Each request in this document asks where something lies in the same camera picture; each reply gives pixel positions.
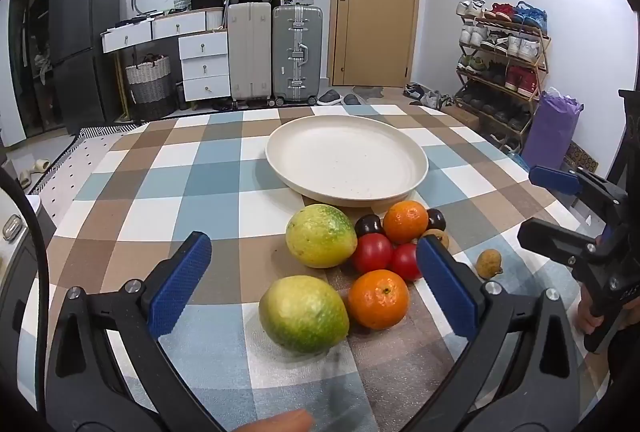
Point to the dark sneaker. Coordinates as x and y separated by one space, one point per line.
414 91

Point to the shoe rack with shoes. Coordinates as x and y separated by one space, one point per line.
520 80

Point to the grey suitcase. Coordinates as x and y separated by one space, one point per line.
297 52

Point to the pair of beige slippers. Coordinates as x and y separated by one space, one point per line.
35 170

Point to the white ribbed bin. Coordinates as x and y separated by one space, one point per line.
216 20

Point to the white drawer desk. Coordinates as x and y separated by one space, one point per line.
205 62

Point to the cream round plate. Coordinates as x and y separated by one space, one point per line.
345 157

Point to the person's right hand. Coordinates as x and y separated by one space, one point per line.
584 312

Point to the orange tangerine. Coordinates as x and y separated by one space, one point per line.
406 222
378 299

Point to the person's left hand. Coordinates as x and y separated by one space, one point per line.
280 422

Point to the glass door wardrobe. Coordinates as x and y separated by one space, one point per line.
30 37

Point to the yellow green citrus fruit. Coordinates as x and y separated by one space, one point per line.
321 235
303 314

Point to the dark purple plum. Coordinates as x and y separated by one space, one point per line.
436 218
369 225

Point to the wooden shoe rack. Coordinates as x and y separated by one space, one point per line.
542 40

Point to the grey floor mat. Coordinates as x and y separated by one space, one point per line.
369 92

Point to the black white patterned rug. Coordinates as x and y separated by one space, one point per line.
75 152

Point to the wooden door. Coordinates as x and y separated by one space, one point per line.
375 12

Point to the red tomato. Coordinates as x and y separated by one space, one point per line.
371 253
406 262

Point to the grey white sneaker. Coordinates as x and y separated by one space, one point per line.
434 100

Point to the woven laundry basket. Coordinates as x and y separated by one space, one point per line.
148 87

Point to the purple bag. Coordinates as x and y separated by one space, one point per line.
552 132

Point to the brown doormat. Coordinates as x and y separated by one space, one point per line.
582 156

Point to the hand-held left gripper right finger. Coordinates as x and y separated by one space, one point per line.
447 292

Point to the brown longan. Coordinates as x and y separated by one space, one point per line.
442 239
487 263

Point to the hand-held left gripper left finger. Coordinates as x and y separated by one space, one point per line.
180 282

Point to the grey slipper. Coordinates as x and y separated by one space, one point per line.
329 98
353 100

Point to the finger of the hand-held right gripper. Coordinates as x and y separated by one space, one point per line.
555 179
550 237

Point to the beige suitcase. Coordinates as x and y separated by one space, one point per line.
249 52

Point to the dark grey fridge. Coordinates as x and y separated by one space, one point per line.
85 37

